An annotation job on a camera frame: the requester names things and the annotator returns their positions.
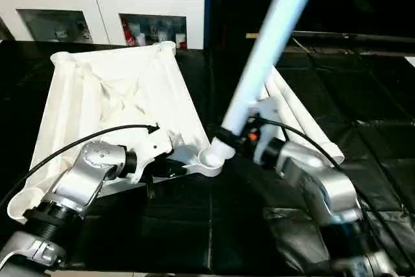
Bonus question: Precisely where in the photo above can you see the black work mat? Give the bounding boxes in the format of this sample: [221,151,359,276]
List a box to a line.
[0,38,415,274]

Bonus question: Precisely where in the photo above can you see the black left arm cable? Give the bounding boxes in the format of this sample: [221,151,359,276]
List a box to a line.
[0,123,160,208]

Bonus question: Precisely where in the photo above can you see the white plastic table top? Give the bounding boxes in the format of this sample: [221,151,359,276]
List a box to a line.
[8,42,225,223]

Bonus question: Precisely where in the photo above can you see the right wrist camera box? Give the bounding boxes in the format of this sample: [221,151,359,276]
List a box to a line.
[254,99,287,165]

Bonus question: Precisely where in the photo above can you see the white glass-door cabinet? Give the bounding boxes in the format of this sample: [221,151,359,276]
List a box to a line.
[0,0,212,50]

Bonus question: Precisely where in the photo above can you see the red bottle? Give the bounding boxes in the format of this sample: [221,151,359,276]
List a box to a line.
[126,22,141,45]

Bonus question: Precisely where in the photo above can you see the white plastic table leg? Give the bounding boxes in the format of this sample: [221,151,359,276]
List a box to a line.
[267,66,345,165]
[259,84,286,123]
[265,77,316,143]
[200,0,325,169]

